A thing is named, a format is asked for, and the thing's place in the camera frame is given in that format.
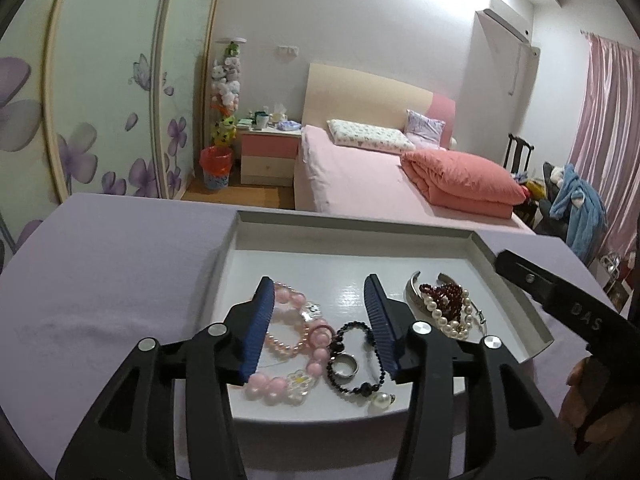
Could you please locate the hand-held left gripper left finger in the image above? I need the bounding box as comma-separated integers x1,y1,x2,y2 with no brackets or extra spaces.
55,275,276,480

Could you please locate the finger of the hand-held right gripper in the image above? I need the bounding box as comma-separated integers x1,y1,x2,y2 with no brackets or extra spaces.
494,249,640,348

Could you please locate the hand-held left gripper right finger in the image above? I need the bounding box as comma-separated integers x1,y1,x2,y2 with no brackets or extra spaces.
363,273,586,480

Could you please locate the pink bead charm bracelet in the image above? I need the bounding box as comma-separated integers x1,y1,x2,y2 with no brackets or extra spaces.
243,280,335,407

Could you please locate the white pearl bracelet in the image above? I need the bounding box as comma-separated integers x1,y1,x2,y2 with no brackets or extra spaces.
422,292,475,341

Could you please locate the silver ring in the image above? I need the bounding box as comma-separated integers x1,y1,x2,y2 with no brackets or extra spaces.
331,354,361,380

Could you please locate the dark red bead bracelet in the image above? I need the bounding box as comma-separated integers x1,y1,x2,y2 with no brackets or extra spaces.
419,282,468,323

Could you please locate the black bead bracelet with pearl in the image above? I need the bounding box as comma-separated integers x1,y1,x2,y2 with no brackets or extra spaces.
326,321,396,415

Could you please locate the grey cardboard box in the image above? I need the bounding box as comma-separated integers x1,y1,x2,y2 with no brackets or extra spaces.
218,209,556,423

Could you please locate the person's right hand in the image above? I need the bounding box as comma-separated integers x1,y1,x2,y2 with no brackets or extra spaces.
559,357,601,436

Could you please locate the silver cuff bangle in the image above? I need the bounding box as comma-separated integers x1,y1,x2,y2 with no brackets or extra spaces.
404,270,488,343

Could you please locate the blue plush garment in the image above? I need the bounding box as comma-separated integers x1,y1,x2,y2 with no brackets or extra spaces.
550,164,608,266

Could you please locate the pile of colourful clothes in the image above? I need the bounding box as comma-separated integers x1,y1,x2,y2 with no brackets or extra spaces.
512,170,551,206

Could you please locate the purple tablecloth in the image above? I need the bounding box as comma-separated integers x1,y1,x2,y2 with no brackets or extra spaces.
0,192,640,480

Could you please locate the pink bed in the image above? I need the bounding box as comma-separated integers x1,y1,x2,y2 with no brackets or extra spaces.
292,125,536,236

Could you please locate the dark wooden chair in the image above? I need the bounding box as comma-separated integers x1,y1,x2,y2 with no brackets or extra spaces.
504,132,536,178

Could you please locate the salmon folded quilt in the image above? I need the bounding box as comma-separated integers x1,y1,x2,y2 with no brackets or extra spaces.
400,149,528,220

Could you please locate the red trash bin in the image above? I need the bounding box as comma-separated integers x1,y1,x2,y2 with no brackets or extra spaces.
199,146,234,191

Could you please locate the pink and beige nightstand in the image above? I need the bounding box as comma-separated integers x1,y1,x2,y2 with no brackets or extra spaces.
236,127,303,186

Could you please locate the pink curtain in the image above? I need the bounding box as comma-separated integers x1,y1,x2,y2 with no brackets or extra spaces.
570,32,640,261

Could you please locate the white patterned pillow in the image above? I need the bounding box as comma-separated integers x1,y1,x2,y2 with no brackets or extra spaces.
326,119,416,155

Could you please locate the lavender pillow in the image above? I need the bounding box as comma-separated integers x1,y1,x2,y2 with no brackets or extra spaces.
404,109,446,150

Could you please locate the stack of plush toys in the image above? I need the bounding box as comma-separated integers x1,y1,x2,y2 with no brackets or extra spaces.
209,37,247,148

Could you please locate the white air conditioner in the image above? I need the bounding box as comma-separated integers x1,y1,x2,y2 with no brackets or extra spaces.
475,0,542,96

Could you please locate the flower print wardrobe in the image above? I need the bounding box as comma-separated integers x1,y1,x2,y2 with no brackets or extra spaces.
0,0,226,261

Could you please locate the pink pearl bracelet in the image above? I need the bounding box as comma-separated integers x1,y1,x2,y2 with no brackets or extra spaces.
262,317,311,361

